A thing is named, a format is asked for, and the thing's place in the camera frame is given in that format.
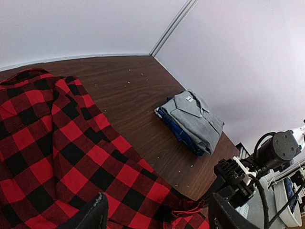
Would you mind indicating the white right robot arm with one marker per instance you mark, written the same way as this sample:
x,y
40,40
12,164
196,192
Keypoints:
x,y
274,151

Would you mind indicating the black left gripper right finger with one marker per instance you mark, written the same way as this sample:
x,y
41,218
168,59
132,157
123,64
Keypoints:
x,y
223,216

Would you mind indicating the grey folded button shirt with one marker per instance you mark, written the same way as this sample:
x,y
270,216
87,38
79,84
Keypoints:
x,y
196,118

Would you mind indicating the blue folded shirt under grey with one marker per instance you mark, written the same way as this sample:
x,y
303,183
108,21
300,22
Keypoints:
x,y
179,133

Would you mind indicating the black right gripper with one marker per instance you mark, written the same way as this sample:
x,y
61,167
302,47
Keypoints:
x,y
230,184

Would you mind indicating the aluminium corner post right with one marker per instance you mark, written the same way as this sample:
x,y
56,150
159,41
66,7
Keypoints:
x,y
179,17

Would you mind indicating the red black plaid shirt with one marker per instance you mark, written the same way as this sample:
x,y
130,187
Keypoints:
x,y
58,151

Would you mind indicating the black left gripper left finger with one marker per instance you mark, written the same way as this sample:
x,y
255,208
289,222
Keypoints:
x,y
92,216

